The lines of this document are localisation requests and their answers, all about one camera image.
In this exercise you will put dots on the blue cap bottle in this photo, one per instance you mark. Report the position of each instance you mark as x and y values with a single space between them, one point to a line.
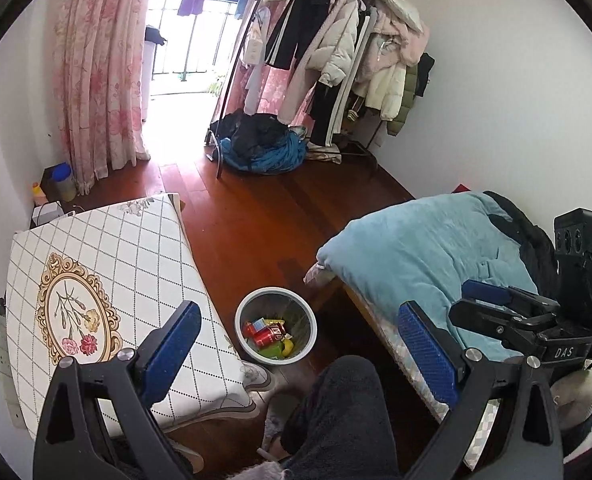
62 178

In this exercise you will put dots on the black clothes rack frame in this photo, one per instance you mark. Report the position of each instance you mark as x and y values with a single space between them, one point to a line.
212 138

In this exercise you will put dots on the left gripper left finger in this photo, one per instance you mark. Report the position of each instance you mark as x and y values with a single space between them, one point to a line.
96 420

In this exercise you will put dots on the light blue blanket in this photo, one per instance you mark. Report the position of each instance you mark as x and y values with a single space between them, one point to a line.
424 250

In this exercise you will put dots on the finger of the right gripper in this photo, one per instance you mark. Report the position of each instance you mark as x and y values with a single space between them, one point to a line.
514 332
513 298

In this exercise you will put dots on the white trash bin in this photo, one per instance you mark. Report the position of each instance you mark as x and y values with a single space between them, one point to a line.
276 302

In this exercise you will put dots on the white checkered tablecloth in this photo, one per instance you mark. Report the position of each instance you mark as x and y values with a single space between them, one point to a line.
93 284

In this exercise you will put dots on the orange small bottle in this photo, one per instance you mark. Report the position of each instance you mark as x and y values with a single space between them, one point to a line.
39 197

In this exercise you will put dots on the pink floral curtain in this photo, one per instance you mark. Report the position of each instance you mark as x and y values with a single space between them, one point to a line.
98 70

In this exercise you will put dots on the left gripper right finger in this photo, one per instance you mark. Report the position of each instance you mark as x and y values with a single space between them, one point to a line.
525 444

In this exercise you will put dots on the yellow banana peel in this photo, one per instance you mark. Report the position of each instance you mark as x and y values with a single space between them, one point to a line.
287 347

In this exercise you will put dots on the blue clothes pile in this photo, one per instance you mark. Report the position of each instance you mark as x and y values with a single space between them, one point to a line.
259 143

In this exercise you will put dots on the green box in bin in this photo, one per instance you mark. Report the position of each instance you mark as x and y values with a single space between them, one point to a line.
272 351

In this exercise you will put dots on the blue red milk carton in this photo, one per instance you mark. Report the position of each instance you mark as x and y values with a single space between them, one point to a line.
250 329

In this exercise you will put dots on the person leg black pants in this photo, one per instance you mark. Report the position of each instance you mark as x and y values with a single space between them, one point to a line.
341 428

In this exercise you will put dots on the yellow guoba snack bag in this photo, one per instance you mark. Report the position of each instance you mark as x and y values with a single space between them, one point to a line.
271 321

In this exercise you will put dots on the hanging clothes on rack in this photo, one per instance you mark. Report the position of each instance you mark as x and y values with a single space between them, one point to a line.
319 64

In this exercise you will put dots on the red soda can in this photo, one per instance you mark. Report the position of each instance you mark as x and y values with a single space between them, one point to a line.
270 335

